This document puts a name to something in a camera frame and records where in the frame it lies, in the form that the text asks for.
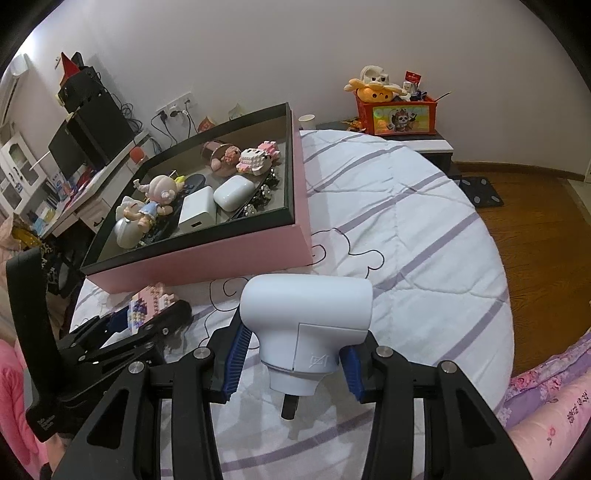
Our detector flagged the pink block house figure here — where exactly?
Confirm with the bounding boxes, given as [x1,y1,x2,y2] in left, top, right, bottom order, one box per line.
[127,283,178,335]

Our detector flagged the white travel plug adapter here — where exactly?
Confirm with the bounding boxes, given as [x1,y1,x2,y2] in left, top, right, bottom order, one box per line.
[238,274,373,420]

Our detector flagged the pink-haired doll figurine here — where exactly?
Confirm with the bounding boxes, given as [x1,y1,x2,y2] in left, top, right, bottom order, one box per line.
[123,175,184,233]

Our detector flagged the white earbuds case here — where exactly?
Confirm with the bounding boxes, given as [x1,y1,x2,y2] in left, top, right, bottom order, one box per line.
[213,175,256,212]

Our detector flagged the rose gold perfume bottle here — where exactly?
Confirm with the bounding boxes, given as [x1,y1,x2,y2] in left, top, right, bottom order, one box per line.
[201,140,242,178]

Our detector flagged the pink white block cat figure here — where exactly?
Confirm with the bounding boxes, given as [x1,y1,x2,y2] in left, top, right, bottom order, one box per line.
[236,141,280,176]

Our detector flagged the person's left hand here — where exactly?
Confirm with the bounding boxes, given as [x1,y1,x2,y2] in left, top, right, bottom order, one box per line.
[39,434,72,480]

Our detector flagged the pink floral bedding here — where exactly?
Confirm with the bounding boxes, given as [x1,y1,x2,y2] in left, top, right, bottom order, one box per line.
[497,332,590,479]

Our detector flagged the black remote control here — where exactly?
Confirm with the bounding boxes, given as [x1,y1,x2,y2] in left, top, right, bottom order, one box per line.
[143,174,216,244]

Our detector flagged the silver ball ornament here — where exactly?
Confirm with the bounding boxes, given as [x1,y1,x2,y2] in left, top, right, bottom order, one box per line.
[113,217,144,249]

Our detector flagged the white square charger block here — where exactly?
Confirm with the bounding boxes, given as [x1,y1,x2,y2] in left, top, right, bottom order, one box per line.
[177,186,216,234]

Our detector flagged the white desk with drawers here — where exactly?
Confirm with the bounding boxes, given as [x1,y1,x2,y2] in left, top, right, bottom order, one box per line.
[39,129,149,239]

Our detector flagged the pink tray box black rim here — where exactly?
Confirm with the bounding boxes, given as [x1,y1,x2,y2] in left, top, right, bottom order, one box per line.
[81,103,311,293]

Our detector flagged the black beaded hair clip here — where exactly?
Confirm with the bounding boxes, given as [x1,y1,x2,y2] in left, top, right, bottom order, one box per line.
[231,168,280,219]

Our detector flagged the red-capped water bottle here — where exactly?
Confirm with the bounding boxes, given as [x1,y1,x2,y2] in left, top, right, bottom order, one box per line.
[129,146,145,164]

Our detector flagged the white glass door cabinet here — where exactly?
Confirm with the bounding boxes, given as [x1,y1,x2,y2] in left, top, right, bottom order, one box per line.
[1,133,47,215]

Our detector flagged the black computer monitor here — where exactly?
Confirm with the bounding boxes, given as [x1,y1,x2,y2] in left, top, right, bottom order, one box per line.
[48,121,97,180]

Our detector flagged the orange snack bag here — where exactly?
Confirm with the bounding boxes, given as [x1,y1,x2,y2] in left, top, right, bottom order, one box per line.
[197,116,216,133]

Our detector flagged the black computer tower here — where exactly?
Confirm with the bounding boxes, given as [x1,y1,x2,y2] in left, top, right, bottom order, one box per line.
[67,93,134,169]

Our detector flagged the white paper cup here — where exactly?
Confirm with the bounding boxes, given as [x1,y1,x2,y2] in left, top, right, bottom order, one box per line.
[297,114,317,130]

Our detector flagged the black box on tower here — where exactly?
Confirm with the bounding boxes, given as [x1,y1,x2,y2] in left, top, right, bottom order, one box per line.
[58,67,106,113]

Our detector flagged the black bathroom scale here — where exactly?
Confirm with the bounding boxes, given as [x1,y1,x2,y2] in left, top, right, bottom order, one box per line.
[459,176,504,209]

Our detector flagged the red flag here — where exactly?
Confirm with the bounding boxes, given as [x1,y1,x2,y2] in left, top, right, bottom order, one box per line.
[59,52,83,87]

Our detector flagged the white air conditioner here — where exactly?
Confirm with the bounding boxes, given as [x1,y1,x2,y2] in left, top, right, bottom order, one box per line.
[0,54,30,125]

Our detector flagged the black white low shelf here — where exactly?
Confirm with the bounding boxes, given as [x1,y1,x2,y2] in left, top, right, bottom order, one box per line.
[315,121,462,185]

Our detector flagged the white yellow plush toys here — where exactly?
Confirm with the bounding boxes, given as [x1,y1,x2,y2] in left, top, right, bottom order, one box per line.
[344,65,408,103]

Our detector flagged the orange toy storage box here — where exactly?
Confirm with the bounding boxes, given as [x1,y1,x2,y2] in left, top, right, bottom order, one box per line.
[355,96,438,137]

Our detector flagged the white wall power strip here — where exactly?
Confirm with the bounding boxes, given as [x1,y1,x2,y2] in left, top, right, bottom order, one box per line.
[155,92,195,115]

